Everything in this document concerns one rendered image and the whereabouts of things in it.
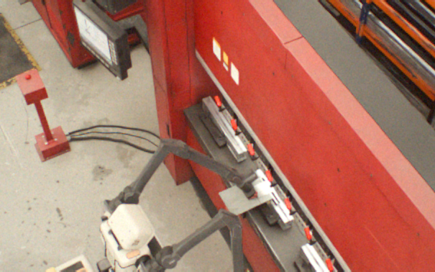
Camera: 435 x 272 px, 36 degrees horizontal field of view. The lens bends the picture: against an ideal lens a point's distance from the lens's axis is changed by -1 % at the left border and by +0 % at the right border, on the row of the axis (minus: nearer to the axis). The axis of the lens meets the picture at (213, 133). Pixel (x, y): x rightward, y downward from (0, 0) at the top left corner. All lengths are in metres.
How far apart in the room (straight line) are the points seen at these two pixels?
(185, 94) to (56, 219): 1.46
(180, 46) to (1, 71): 2.50
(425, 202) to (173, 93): 2.25
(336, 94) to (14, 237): 3.10
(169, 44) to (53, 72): 2.24
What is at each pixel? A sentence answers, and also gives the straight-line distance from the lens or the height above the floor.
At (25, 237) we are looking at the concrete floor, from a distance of 5.19.
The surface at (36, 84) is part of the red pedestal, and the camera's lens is 4.95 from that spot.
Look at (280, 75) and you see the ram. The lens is 3.14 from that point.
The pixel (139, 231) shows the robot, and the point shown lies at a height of 1.38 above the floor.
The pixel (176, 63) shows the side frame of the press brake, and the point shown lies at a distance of 4.19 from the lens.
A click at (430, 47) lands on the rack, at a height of 1.03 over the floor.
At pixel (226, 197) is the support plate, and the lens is 3.98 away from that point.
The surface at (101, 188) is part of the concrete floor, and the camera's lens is 5.28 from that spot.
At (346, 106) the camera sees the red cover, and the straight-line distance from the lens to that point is 2.74.
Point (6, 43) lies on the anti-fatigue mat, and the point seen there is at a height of 0.01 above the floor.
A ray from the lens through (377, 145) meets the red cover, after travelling 2.65.
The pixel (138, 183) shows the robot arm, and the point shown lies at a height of 1.33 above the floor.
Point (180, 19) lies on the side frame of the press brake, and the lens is 3.95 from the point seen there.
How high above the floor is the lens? 4.38
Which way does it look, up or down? 53 degrees down
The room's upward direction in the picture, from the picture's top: 1 degrees counter-clockwise
